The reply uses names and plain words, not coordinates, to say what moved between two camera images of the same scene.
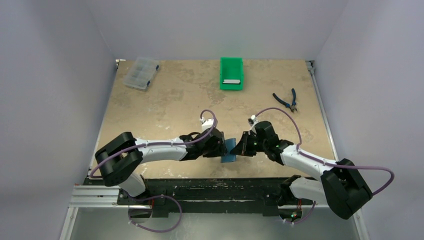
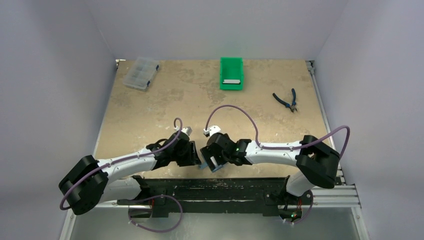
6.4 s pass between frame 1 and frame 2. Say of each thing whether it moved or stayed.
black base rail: stayed
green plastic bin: stayed
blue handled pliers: stayed
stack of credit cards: stayed
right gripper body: moved
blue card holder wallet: moved
